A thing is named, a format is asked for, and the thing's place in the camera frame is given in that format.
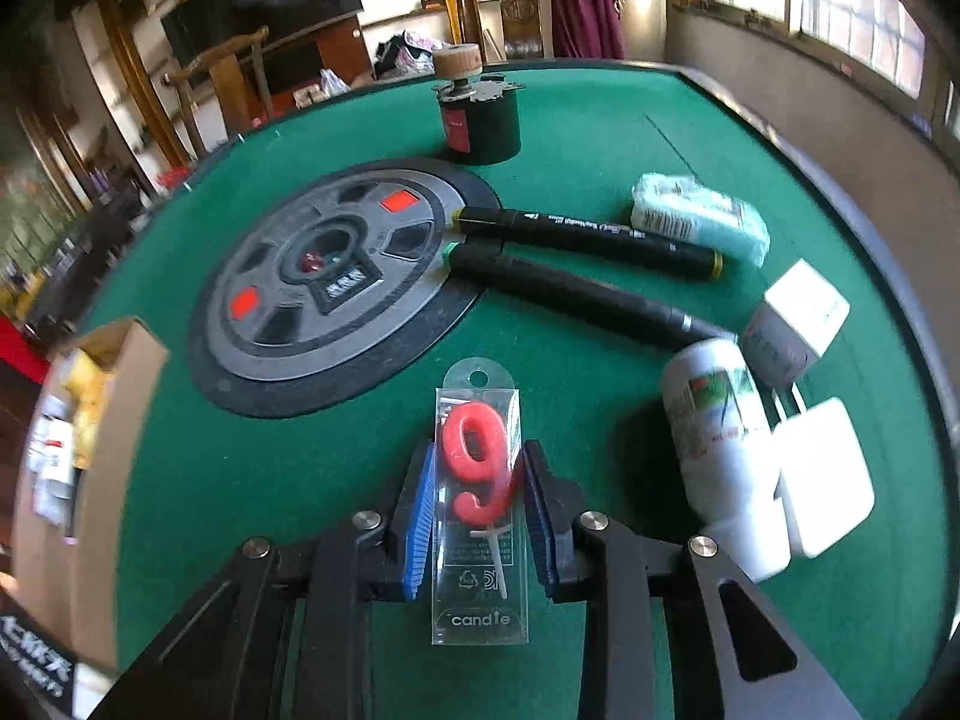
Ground number nine candle pack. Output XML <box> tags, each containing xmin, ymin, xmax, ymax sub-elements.
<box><xmin>431</xmin><ymin>358</ymin><xmax>529</xmax><ymax>647</ymax></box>

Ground large white plastic bottle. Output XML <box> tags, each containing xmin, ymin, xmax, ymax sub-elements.
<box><xmin>661</xmin><ymin>340</ymin><xmax>791</xmax><ymax>582</ymax></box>

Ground yellow snack packet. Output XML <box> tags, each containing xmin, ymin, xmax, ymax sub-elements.
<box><xmin>64</xmin><ymin>349</ymin><xmax>112</xmax><ymax>472</ymax></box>

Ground white grey small box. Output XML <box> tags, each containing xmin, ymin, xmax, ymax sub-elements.
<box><xmin>739</xmin><ymin>260</ymin><xmax>851</xmax><ymax>388</ymax></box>

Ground black marker green cap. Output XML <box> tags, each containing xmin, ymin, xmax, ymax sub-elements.
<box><xmin>443</xmin><ymin>242</ymin><xmax>739</xmax><ymax>349</ymax></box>

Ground black marker yellow caps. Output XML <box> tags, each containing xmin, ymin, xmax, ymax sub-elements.
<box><xmin>454</xmin><ymin>206</ymin><xmax>724</xmax><ymax>281</ymax></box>

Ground cardboard box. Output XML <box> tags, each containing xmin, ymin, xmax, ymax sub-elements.
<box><xmin>13</xmin><ymin>317</ymin><xmax>169</xmax><ymax>671</ymax></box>

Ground white charger adapter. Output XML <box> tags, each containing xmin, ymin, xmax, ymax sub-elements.
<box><xmin>773</xmin><ymin>397</ymin><xmax>875</xmax><ymax>559</ymax></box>

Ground round grey mahjong table console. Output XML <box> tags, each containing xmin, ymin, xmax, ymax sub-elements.
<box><xmin>187</xmin><ymin>158</ymin><xmax>500</xmax><ymax>419</ymax></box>

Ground mint tissue pack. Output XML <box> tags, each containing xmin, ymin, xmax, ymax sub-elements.
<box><xmin>630</xmin><ymin>172</ymin><xmax>771</xmax><ymax>268</ymax></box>

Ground black jar with cork lid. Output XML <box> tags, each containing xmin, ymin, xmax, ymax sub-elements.
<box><xmin>433</xmin><ymin>44</ymin><xmax>523</xmax><ymax>166</ymax></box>

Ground wooden chair left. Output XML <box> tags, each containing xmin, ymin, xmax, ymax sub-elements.
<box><xmin>161</xmin><ymin>26</ymin><xmax>275</xmax><ymax>160</ymax></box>

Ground pile of bags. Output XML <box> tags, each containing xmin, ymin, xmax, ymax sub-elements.
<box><xmin>373</xmin><ymin>31</ymin><xmax>451</xmax><ymax>80</ymax></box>

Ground maroon cloth on chair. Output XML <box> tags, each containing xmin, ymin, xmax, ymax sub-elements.
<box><xmin>550</xmin><ymin>0</ymin><xmax>626</xmax><ymax>60</ymax></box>

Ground black television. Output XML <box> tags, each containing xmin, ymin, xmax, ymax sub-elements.
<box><xmin>159</xmin><ymin>0</ymin><xmax>367</xmax><ymax>70</ymax></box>

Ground wooden chair with cloth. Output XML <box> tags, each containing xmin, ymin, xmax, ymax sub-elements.
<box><xmin>451</xmin><ymin>0</ymin><xmax>547</xmax><ymax>65</ymax></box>

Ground window frame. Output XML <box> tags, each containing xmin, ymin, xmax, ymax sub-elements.
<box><xmin>667</xmin><ymin>0</ymin><xmax>958</xmax><ymax>151</ymax></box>

